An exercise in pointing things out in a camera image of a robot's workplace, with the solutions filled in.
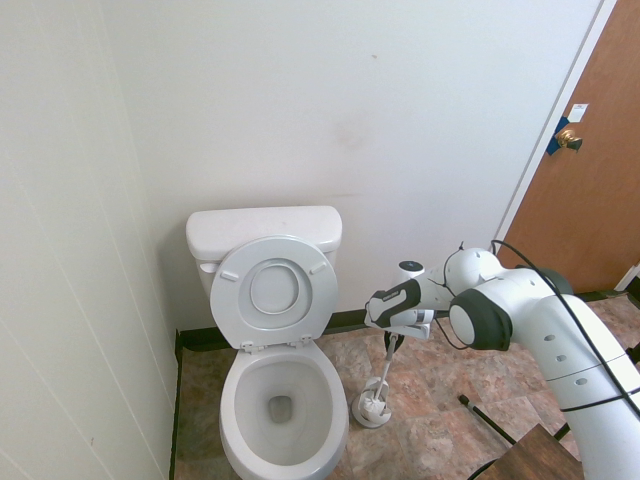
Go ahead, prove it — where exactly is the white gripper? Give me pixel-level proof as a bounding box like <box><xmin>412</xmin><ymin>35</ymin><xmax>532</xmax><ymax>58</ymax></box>
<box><xmin>381</xmin><ymin>322</ymin><xmax>433</xmax><ymax>351</ymax></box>

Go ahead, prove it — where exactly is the white toilet brush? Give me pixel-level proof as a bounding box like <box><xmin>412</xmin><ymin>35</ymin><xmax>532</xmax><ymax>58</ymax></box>
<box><xmin>355</xmin><ymin>333</ymin><xmax>401</xmax><ymax>419</ymax></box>

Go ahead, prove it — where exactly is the white toilet brush holder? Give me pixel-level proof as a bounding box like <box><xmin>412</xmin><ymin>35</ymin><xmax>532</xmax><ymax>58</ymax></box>
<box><xmin>348</xmin><ymin>378</ymin><xmax>393</xmax><ymax>430</ymax></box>

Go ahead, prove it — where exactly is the white toilet bowl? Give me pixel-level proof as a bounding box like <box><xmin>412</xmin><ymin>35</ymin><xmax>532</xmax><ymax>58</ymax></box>
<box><xmin>218</xmin><ymin>339</ymin><xmax>350</xmax><ymax>480</ymax></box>

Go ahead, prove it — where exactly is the white toilet seat lid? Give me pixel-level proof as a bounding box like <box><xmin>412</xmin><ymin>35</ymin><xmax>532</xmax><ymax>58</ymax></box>
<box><xmin>249</xmin><ymin>262</ymin><xmax>302</xmax><ymax>316</ymax></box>

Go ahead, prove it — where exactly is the white toilet seat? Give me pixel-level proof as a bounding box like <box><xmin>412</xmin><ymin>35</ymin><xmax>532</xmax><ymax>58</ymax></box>
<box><xmin>209</xmin><ymin>235</ymin><xmax>340</xmax><ymax>354</ymax></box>

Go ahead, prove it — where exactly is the white toilet tank lid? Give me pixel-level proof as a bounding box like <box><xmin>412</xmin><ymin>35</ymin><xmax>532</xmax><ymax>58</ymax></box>
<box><xmin>185</xmin><ymin>205</ymin><xmax>344</xmax><ymax>261</ymax></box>

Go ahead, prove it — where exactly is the white toilet tank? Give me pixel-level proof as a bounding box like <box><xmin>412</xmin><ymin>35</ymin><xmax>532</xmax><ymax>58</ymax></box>
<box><xmin>192</xmin><ymin>244</ymin><xmax>338</xmax><ymax>302</ymax></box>

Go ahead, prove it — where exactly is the dark wooden table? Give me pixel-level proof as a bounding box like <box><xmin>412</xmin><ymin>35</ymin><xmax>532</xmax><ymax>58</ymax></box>
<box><xmin>498</xmin><ymin>423</ymin><xmax>592</xmax><ymax>480</ymax></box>

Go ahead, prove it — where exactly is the long black baseboard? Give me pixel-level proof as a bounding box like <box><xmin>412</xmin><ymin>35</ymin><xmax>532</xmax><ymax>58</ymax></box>
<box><xmin>175</xmin><ymin>289</ymin><xmax>634</xmax><ymax>352</ymax></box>

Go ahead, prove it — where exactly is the short black baseboard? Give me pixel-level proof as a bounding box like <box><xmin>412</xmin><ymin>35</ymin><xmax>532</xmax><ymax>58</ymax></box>
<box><xmin>168</xmin><ymin>344</ymin><xmax>183</xmax><ymax>480</ymax></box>

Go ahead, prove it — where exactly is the brown wooden door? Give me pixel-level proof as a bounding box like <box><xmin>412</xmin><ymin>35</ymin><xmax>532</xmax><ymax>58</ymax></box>
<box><xmin>501</xmin><ymin>0</ymin><xmax>640</xmax><ymax>297</ymax></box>

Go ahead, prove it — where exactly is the white plastic object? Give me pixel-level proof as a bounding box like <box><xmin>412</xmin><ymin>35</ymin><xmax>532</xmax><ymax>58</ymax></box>
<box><xmin>613</xmin><ymin>263</ymin><xmax>640</xmax><ymax>292</ymax></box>

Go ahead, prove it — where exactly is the blue tape strip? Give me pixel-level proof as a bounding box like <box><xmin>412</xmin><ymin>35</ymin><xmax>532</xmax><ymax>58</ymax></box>
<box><xmin>546</xmin><ymin>115</ymin><xmax>574</xmax><ymax>156</ymax></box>

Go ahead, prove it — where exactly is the brass door knob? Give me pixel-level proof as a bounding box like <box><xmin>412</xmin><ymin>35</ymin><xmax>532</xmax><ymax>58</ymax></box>
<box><xmin>555</xmin><ymin>127</ymin><xmax>585</xmax><ymax>152</ymax></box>

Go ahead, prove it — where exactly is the black floor cable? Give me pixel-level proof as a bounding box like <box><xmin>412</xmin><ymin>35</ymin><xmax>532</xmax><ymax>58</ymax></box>
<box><xmin>469</xmin><ymin>457</ymin><xmax>501</xmax><ymax>480</ymax></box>

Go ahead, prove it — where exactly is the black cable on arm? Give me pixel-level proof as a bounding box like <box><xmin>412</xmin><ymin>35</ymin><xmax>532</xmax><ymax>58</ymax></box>
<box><xmin>439</xmin><ymin>239</ymin><xmax>640</xmax><ymax>416</ymax></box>

